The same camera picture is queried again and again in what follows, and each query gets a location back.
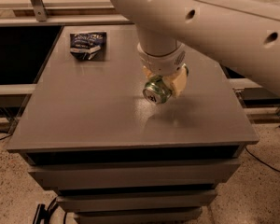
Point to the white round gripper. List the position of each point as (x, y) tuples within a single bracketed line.
[(162, 63)]

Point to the green soda can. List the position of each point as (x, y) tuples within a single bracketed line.
[(155, 91)]

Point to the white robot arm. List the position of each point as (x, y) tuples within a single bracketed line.
[(243, 35)]

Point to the blue crumpled chip bag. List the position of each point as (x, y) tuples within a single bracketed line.
[(84, 46)]

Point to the grey drawer cabinet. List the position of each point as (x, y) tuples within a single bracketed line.
[(112, 156)]

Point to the black device on floor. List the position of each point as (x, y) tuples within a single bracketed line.
[(41, 215)]

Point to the metal railing frame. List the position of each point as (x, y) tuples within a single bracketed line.
[(37, 13)]

